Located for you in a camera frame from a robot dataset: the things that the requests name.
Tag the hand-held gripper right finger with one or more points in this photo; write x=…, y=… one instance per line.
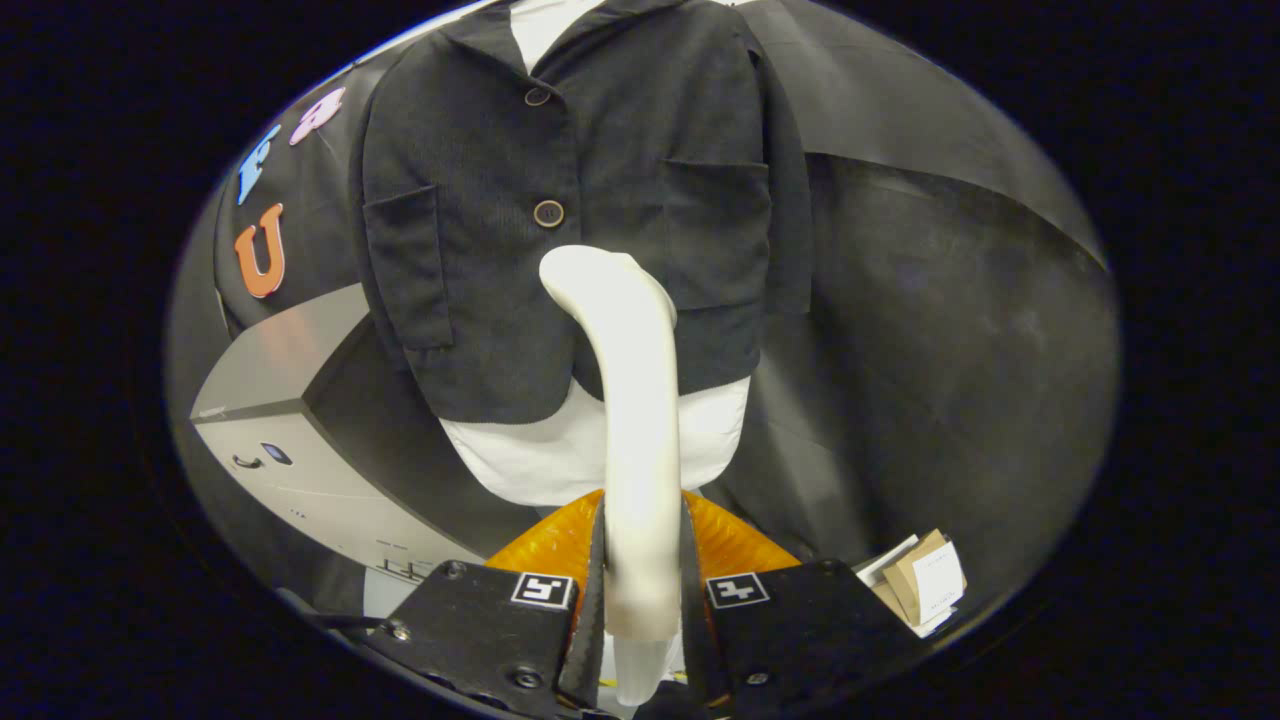
x=700, y=660

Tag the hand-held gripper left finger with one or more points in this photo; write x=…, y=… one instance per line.
x=588, y=660

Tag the black button jacket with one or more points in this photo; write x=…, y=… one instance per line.
x=640, y=130

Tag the white mannequin torso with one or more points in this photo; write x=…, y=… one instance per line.
x=530, y=460

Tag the cardboard box with white label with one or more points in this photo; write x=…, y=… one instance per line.
x=925, y=580

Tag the black backdrop cloth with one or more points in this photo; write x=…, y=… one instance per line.
x=950, y=350

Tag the grey cabinet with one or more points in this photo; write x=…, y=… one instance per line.
x=290, y=350

